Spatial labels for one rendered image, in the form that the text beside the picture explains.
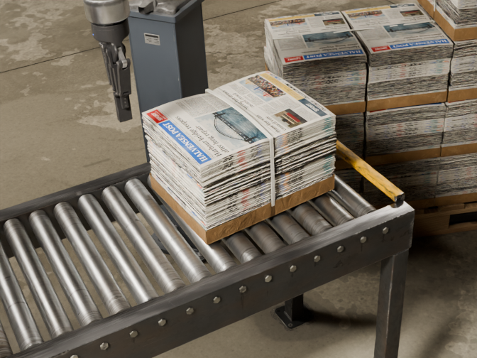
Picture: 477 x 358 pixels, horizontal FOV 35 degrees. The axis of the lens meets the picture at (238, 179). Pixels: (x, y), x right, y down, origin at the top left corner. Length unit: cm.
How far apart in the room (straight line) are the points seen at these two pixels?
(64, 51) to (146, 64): 219
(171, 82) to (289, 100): 79
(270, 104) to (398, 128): 97
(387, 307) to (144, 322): 72
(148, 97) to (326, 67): 62
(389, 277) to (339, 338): 69
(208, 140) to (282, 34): 104
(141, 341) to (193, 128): 49
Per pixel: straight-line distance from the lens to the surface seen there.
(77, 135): 382
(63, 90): 427
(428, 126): 275
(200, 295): 163
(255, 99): 184
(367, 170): 196
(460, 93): 273
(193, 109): 181
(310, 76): 251
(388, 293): 201
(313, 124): 175
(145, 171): 203
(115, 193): 196
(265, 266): 169
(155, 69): 256
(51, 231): 188
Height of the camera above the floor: 193
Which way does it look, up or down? 35 degrees down
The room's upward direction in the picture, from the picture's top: 4 degrees counter-clockwise
